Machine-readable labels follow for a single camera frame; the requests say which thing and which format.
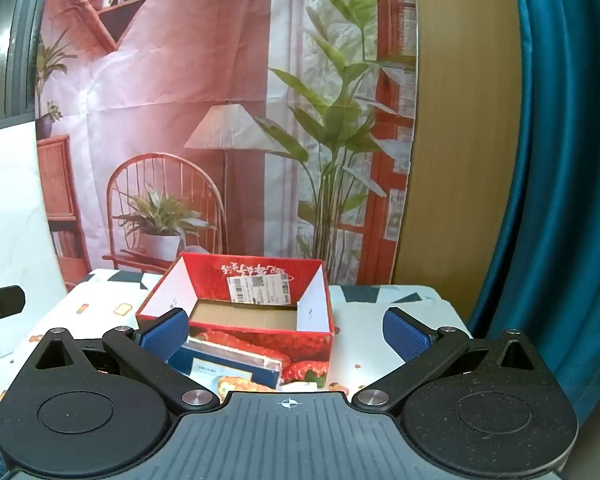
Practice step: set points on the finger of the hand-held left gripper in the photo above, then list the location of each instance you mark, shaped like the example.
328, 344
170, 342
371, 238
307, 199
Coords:
5, 300

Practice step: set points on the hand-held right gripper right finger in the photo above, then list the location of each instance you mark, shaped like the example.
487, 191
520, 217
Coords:
406, 334

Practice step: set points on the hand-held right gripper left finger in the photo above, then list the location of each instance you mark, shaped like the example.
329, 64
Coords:
163, 334

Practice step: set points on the blue packet with white label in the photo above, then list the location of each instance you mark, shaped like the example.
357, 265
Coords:
220, 360

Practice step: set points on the red strawberry print cardboard box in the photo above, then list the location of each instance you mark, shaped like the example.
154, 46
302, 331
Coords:
310, 346

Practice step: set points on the white board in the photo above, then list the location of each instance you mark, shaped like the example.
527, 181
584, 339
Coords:
15, 200

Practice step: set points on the wooden panel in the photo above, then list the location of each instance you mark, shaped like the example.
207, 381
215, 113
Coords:
465, 135

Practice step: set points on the dark window with frame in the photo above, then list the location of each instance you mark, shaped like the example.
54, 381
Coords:
0, 60

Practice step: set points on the printed wall tapestry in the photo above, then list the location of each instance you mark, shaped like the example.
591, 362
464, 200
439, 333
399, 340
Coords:
180, 85

